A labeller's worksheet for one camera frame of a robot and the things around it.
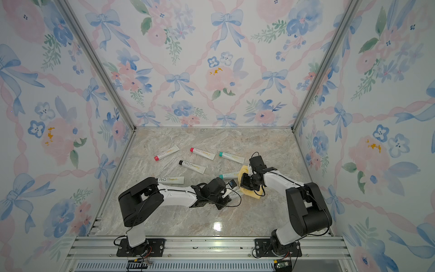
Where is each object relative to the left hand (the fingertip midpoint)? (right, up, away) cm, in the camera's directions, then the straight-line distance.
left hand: (230, 197), depth 88 cm
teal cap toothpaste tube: (-1, +10, +6) cm, 12 cm away
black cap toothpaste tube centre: (-22, +15, +11) cm, 28 cm away
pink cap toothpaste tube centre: (-16, +22, +18) cm, 32 cm away
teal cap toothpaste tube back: (+2, +19, +15) cm, 25 cm away
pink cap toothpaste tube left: (-38, +22, +17) cm, 48 cm away
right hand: (+7, +6, +3) cm, 10 cm away
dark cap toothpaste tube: (+1, +6, -14) cm, 15 cm away
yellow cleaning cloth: (+7, +13, +9) cm, 17 cm away
